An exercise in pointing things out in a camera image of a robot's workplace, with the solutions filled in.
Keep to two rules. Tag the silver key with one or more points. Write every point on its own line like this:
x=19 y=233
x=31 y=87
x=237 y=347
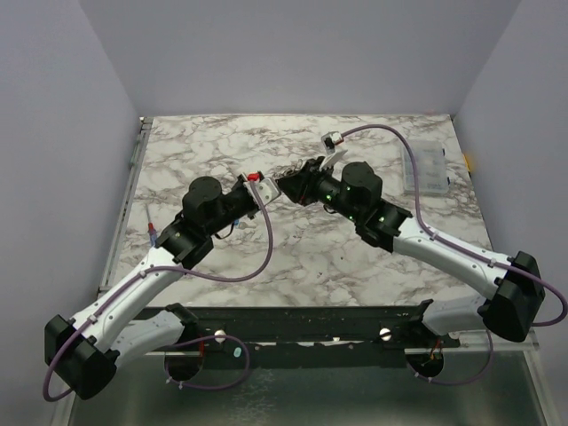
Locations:
x=246 y=225

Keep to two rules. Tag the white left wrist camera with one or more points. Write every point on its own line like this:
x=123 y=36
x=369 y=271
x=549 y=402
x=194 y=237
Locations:
x=262 y=189

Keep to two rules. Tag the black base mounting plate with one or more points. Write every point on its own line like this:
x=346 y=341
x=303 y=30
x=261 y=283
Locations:
x=312 y=337

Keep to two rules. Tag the red blue screwdriver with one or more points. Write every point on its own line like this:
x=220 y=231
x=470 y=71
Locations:
x=152 y=233

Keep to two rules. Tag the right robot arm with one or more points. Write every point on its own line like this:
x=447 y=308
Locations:
x=508 y=295

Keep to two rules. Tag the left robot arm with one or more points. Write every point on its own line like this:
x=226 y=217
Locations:
x=84 y=352

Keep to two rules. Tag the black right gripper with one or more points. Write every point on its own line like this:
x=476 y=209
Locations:
x=308 y=183

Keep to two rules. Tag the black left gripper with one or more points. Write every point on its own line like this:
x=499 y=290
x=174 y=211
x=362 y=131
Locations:
x=240 y=185

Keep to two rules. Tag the clear plastic screw organizer box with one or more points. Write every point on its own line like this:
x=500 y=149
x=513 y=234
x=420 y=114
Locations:
x=431 y=166

